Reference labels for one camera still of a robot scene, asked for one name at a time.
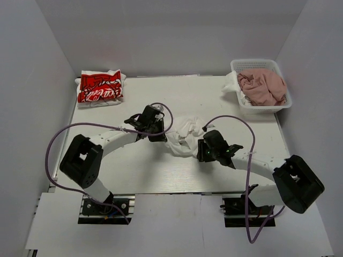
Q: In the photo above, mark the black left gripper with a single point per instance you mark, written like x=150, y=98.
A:
x=157, y=131

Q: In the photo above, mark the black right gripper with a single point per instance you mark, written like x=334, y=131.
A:
x=201, y=150

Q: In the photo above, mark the white t-shirt black graphic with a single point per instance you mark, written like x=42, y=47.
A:
x=182, y=138

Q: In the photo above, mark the white cartoon print t-shirt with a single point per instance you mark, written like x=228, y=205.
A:
x=231, y=85

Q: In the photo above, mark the pink t-shirt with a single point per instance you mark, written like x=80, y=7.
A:
x=262, y=87

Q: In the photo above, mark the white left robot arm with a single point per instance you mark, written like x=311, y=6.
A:
x=82, y=160

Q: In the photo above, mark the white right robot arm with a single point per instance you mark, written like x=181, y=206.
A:
x=294, y=184

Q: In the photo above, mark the folded red coca-cola t-shirt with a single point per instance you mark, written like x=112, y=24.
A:
x=100, y=89

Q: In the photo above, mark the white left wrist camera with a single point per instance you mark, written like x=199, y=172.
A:
x=160, y=110

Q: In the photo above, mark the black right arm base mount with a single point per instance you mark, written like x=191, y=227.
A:
x=233, y=208

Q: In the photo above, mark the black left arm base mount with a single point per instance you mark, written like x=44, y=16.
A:
x=95, y=214

